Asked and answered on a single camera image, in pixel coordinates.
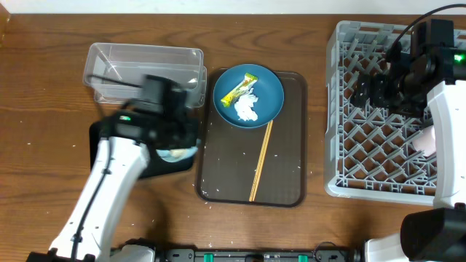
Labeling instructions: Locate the light blue bowl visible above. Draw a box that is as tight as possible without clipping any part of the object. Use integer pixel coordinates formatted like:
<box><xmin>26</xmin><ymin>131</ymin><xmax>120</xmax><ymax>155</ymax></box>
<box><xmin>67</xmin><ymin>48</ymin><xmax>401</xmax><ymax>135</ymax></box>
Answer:
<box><xmin>156</xmin><ymin>139</ymin><xmax>201</xmax><ymax>163</ymax></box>

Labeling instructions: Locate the pink cup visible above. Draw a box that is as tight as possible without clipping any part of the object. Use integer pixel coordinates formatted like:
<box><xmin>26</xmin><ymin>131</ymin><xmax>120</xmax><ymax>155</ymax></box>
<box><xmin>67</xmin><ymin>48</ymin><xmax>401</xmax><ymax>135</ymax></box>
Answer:
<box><xmin>413</xmin><ymin>125</ymin><xmax>436</xmax><ymax>157</ymax></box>

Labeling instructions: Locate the white tissue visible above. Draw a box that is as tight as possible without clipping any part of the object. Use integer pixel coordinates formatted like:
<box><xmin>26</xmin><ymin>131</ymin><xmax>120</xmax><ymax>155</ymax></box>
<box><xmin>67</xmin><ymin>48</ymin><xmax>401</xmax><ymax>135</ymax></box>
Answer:
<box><xmin>234</xmin><ymin>88</ymin><xmax>258</xmax><ymax>122</ymax></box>

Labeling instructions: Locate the yellow green snack wrapper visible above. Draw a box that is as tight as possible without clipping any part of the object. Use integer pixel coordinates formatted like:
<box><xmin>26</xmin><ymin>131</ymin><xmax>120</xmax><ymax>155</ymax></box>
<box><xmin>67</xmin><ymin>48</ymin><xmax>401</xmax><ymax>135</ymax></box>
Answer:
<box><xmin>221</xmin><ymin>73</ymin><xmax>258</xmax><ymax>108</ymax></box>

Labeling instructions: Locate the dark blue plate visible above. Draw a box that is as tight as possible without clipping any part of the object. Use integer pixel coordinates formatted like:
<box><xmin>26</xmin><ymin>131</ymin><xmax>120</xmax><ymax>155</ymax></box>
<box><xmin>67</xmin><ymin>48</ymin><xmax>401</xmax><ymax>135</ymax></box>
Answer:
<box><xmin>213</xmin><ymin>64</ymin><xmax>285</xmax><ymax>129</ymax></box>

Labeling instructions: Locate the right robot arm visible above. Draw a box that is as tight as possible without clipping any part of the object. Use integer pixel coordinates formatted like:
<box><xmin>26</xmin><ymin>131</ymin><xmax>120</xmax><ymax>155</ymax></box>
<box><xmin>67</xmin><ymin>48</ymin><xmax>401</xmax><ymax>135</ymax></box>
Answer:
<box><xmin>350</xmin><ymin>18</ymin><xmax>465</xmax><ymax>261</ymax></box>

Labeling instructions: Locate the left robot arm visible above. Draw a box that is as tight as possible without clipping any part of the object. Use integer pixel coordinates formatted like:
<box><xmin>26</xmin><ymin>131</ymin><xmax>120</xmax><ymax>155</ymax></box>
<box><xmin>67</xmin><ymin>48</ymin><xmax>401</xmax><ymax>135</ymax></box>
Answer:
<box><xmin>27</xmin><ymin>87</ymin><xmax>197</xmax><ymax>261</ymax></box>

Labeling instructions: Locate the clear plastic waste bin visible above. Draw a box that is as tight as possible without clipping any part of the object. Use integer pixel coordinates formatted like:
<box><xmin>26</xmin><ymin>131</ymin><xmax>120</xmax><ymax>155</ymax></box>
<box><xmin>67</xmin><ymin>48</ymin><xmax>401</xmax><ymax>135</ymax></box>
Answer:
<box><xmin>83</xmin><ymin>43</ymin><xmax>207</xmax><ymax>108</ymax></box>

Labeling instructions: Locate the black plastic tray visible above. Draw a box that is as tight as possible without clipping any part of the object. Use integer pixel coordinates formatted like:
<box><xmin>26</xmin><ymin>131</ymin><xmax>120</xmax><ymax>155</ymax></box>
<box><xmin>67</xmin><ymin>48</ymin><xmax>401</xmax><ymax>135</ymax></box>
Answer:
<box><xmin>89</xmin><ymin>121</ymin><xmax>194</xmax><ymax>179</ymax></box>

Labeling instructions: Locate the brown serving tray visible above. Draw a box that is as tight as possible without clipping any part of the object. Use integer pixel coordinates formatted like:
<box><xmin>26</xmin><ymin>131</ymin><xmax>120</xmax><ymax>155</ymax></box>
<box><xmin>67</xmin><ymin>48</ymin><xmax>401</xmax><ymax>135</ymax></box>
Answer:
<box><xmin>196</xmin><ymin>71</ymin><xmax>307</xmax><ymax>207</ymax></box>

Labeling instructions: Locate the wooden chopstick left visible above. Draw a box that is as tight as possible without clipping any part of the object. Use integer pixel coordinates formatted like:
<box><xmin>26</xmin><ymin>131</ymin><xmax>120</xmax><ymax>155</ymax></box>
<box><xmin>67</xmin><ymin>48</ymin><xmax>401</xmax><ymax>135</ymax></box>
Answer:
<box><xmin>248</xmin><ymin>119</ymin><xmax>272</xmax><ymax>202</ymax></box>

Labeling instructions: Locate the wooden chopstick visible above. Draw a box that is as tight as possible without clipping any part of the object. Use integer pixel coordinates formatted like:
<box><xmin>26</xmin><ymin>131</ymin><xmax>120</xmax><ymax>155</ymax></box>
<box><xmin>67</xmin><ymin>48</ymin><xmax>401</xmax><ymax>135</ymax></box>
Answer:
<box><xmin>248</xmin><ymin>119</ymin><xmax>272</xmax><ymax>202</ymax></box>
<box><xmin>250</xmin><ymin>120</ymin><xmax>274</xmax><ymax>202</ymax></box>

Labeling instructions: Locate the wooden chopstick right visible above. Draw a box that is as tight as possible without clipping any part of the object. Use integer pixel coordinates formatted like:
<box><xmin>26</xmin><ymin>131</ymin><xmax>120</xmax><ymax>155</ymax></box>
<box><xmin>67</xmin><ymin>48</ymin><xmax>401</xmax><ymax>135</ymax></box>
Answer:
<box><xmin>250</xmin><ymin>120</ymin><xmax>274</xmax><ymax>202</ymax></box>

